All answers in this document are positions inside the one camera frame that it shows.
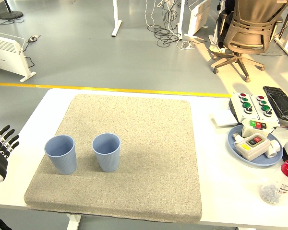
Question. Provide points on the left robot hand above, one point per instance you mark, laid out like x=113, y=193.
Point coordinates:
x=0, y=163

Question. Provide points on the blue ribbed cup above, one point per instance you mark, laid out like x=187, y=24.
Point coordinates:
x=106, y=160
x=62, y=160

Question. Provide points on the white table leg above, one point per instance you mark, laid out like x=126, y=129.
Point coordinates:
x=73, y=222

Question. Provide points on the white panel heater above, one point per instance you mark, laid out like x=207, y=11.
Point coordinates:
x=4, y=52
x=198, y=16

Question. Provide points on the floor power socket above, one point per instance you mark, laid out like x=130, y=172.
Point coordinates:
x=34, y=37

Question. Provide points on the grey-brown mat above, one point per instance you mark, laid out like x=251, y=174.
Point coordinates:
x=139, y=155

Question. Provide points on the black fan stand base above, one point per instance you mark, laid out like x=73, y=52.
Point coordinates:
x=11, y=15

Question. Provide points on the white desk leg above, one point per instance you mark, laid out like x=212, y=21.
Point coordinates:
x=286, y=49
x=115, y=14
x=181, y=14

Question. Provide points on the white four-button control box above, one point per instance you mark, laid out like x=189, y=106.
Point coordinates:
x=238, y=105
x=273, y=118

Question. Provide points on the blue plate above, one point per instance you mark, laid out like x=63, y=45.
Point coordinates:
x=259, y=163

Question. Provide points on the seated person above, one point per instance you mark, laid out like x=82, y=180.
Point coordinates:
x=224, y=24

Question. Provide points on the white pipe fitting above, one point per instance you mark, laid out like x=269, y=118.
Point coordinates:
x=274, y=147

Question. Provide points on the red-capped bottle of screws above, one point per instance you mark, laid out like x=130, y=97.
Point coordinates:
x=276, y=184

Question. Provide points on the black plastic tray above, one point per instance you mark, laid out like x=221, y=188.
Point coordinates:
x=278, y=100

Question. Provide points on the beige mesh office chair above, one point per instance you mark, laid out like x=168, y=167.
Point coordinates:
x=252, y=14

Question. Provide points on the white flat wall switch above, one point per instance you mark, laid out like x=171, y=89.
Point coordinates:
x=223, y=118

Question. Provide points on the white green-red button switch box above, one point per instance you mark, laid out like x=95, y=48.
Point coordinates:
x=248, y=130

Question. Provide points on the white switch box yellow label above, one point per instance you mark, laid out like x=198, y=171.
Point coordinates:
x=252, y=150

